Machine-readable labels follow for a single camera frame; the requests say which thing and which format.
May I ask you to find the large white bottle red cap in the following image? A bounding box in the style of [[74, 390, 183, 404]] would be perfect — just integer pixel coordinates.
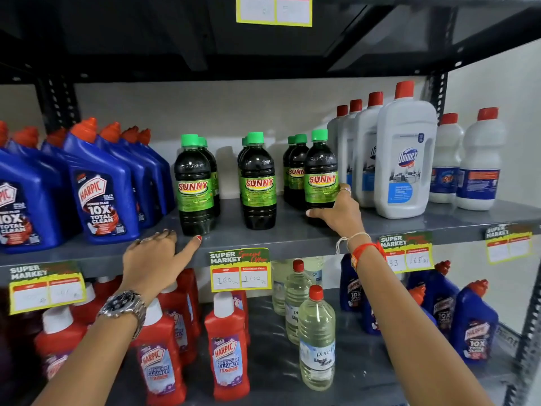
[[354, 91, 385, 209], [327, 105, 350, 183], [342, 99, 364, 196], [374, 80, 438, 220]]

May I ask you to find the small white bottle blue label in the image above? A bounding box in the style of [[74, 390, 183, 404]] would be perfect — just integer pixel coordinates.
[[429, 112, 465, 204], [455, 107, 507, 211]]

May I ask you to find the person's right forearm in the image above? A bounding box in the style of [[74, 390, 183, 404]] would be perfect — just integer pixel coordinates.
[[349, 242, 496, 406]]

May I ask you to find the grey shelf label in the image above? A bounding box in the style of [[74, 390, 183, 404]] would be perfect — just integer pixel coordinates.
[[495, 323, 521, 356]]

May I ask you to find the black metal shelving rack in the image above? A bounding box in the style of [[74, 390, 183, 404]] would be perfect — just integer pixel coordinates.
[[0, 0, 541, 406]]

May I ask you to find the person's left forearm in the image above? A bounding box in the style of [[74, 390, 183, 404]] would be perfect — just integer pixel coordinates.
[[32, 292, 149, 406]]

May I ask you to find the row of blue cleaner bottles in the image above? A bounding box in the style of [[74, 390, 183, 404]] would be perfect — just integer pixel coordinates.
[[0, 117, 176, 254]]

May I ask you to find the silver wristwatch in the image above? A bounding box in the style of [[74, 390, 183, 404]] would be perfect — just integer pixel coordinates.
[[96, 289, 148, 339]]

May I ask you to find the red wristband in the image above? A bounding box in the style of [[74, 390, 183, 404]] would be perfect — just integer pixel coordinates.
[[350, 242, 386, 271]]

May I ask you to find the person's left hand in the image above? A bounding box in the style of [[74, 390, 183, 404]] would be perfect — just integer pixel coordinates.
[[119, 229, 203, 297]]

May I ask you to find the person's right hand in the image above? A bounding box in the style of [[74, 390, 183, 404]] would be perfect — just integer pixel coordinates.
[[305, 183, 369, 242]]

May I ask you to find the dark liquid bottle green cap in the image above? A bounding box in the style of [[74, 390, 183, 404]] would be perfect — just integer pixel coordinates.
[[304, 129, 340, 227]]

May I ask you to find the blue toilet cleaner bottle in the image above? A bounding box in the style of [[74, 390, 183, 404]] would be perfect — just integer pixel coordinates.
[[361, 292, 383, 336], [450, 280, 500, 367], [408, 285, 439, 327], [407, 261, 461, 335], [339, 253, 369, 313]]

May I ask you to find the white thread bracelet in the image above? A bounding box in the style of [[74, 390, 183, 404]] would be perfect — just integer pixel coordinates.
[[336, 232, 373, 255]]

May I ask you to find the yellow green price tag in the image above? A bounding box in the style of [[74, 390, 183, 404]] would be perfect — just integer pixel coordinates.
[[379, 231, 434, 274], [8, 262, 88, 316], [485, 224, 533, 266], [209, 248, 272, 293], [236, 0, 314, 28]]

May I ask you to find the group of red cleaner bottles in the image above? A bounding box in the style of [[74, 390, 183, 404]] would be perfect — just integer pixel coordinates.
[[34, 268, 251, 406]]

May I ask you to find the row of dark green-capped bottles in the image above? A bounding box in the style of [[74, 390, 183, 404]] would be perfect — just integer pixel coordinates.
[[174, 132, 312, 237]]

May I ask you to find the clear liquid bottle red cap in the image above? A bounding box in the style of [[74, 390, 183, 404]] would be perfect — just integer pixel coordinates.
[[302, 256, 324, 288], [298, 285, 337, 392], [272, 262, 289, 316], [285, 260, 314, 345]]

